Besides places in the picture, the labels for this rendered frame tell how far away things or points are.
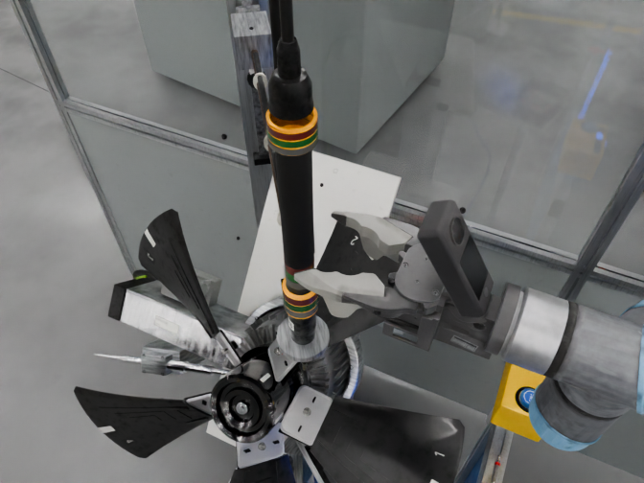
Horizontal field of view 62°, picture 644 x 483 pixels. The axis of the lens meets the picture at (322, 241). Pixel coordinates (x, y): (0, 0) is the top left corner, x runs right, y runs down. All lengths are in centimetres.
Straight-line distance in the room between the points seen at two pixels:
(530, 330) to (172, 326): 80
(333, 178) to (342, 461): 53
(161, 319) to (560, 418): 81
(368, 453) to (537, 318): 50
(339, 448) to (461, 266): 53
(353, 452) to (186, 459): 136
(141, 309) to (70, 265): 172
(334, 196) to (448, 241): 64
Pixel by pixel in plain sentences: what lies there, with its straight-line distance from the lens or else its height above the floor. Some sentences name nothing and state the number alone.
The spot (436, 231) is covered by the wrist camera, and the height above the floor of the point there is 174.
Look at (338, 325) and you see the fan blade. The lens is 86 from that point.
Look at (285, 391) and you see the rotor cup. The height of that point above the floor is 122.
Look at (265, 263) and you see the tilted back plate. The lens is 116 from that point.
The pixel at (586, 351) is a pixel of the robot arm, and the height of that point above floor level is 166.
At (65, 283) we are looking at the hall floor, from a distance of 284.
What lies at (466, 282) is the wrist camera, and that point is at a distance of 50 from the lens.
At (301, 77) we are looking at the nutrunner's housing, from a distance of 44.
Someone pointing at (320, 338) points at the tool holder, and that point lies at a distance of 73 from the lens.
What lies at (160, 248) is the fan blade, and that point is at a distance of 99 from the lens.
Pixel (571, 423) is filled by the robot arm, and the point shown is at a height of 155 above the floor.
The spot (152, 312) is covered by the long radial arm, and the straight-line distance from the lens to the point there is 119.
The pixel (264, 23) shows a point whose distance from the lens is 111.
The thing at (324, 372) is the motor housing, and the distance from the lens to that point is 104.
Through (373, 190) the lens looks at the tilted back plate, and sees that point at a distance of 107.
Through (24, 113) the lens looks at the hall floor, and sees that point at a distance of 398.
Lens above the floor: 208
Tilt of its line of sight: 50 degrees down
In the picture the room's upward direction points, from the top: straight up
